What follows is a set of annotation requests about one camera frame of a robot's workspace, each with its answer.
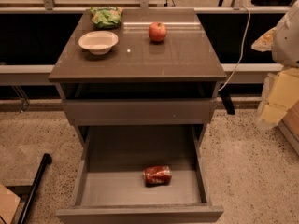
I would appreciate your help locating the metal railing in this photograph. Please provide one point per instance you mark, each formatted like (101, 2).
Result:
(30, 74)

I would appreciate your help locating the open middle drawer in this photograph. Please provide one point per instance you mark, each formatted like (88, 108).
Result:
(110, 187)

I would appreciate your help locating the green chip bag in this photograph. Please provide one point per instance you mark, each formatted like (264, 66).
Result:
(106, 17)

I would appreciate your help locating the red coke can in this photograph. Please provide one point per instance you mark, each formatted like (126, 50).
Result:
(157, 175)

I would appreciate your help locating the closed top drawer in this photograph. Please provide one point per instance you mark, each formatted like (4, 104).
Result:
(138, 112)

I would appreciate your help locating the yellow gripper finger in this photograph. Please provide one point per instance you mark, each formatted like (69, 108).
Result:
(264, 42)
(280, 93)

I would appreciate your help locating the cardboard box right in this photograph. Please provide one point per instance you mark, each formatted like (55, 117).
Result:
(289, 126)

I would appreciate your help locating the black pole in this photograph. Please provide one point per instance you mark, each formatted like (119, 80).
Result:
(46, 160)

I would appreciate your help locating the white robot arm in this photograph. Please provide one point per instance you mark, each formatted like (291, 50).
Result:
(285, 45)

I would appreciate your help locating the cardboard box left corner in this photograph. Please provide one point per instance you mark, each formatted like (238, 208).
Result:
(9, 202)

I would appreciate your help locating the white bowl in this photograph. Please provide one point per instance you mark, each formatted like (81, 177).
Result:
(98, 42)

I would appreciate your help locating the grey drawer cabinet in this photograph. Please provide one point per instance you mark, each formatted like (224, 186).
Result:
(184, 66)

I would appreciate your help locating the red apple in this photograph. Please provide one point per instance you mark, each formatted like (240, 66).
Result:
(157, 31)

